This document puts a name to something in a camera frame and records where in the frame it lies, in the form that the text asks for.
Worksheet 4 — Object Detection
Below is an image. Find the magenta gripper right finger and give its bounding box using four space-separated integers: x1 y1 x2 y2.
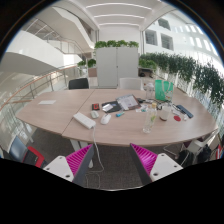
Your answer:
130 143 182 185

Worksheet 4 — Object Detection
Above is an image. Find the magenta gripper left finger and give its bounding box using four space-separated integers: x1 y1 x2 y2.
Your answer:
44 144 94 186

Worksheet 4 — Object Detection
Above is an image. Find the clear plastic water bottle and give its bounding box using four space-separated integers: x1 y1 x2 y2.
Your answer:
143 103 157 133

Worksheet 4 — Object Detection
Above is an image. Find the white power strip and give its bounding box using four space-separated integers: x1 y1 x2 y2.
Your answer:
73 112 96 129

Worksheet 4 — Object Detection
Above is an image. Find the red round lid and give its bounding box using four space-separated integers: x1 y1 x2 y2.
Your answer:
174 115 181 121

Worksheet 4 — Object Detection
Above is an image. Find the white paper cup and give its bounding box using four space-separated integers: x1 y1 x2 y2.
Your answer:
160 106 171 121

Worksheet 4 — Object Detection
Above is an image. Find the white computer mouse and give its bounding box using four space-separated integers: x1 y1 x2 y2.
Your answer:
100 114 111 125

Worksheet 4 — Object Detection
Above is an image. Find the small white remote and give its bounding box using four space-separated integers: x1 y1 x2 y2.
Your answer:
91 110 99 119

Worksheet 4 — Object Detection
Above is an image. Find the red black chair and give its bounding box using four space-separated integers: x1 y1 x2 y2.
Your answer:
9 136 47 168

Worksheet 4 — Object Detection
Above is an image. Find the blue marker pen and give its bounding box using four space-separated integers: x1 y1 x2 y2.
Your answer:
116 112 124 117

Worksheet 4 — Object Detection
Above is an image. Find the small red black box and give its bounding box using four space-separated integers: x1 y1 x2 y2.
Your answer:
92 103 100 110

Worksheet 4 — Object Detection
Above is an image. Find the white paper sheet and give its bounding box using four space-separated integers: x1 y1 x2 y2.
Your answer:
38 100 56 105

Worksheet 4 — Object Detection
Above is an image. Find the green shopping bag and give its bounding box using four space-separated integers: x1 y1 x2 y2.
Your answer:
155 80 173 101

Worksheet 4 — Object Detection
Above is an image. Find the clear plastic jar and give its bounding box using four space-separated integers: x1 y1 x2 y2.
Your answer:
146 82 154 100

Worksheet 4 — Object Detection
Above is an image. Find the black office chair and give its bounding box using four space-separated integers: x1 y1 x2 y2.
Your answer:
68 78 89 90

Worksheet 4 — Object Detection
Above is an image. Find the white chair back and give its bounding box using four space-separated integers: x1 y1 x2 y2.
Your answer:
119 78 143 90

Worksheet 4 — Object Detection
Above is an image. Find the green hedge planter right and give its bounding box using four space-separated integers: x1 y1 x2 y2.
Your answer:
139 52 224 107

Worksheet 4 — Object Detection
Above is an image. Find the white storage cabinet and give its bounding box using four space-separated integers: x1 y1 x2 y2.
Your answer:
96 47 138 88

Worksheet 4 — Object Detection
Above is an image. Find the white power cable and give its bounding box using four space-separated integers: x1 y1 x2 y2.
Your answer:
84 125 105 188

